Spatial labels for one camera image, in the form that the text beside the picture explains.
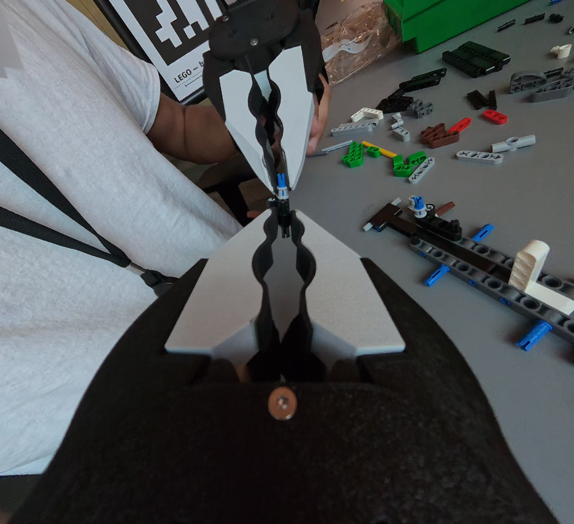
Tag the black lego pins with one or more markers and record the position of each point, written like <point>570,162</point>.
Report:
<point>482,100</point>

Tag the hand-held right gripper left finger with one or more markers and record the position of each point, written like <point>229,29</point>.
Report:
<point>215,304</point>

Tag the small dark grey lego connector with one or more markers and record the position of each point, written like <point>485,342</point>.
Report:
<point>424,110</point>

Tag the thin grey lego axle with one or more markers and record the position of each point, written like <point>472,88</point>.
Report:
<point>332,148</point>

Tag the small white lego piece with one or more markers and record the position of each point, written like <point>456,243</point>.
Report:
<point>561,50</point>

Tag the grey four-hole lego beam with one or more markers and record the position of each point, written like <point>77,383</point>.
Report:
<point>421,170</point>

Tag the long grey lego beam assembly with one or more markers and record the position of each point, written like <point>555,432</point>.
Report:
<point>484,264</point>

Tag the white bent lego beam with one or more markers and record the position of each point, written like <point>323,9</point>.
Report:
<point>367,114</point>

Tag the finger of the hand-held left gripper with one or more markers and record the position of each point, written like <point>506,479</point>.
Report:
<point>296,106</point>
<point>237,106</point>

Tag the long bent green lego beam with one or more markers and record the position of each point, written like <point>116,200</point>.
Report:
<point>353,156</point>

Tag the person's left forearm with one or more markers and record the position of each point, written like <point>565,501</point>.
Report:
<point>197,129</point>

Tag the person in white shirt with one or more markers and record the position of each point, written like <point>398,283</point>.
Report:
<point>89,174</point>

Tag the small grey connector piece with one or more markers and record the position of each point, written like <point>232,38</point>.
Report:
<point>282,214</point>

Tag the small light grey lego connectors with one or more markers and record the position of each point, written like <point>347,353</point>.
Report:
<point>400,129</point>

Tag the black bent lego beams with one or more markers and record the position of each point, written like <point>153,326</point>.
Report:
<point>408,93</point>

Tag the small black lego piece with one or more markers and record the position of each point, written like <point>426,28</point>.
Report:
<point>506,27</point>
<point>556,18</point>
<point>535,19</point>

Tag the clear plastic bag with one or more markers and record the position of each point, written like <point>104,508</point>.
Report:
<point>358,44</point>

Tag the brown lego pieces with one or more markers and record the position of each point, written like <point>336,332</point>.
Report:
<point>439,137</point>

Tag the grey curved lego panels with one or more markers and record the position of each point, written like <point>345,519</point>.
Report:
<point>542,86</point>

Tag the framed marker board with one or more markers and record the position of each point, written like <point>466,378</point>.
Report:
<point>148,17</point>

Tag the grey lego cross connector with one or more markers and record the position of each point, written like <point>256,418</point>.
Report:
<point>513,143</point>

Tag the short grey lego beam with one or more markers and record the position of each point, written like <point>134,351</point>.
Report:
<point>479,157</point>

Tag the yellow lego axle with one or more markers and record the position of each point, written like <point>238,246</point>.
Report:
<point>379,149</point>

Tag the stack of black lego panels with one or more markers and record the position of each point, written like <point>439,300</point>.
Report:
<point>475,59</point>

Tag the person's left hand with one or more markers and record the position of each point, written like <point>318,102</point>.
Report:
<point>319,129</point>

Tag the short red lego beam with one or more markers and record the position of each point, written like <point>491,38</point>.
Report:
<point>495,117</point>

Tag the blue and white lego pin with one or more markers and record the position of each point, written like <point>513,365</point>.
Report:
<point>282,187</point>

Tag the short green lego beam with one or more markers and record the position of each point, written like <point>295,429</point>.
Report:
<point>407,171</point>
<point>400,163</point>
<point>417,157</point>
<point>373,154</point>

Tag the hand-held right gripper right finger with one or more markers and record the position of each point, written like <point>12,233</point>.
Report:
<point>354,304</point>

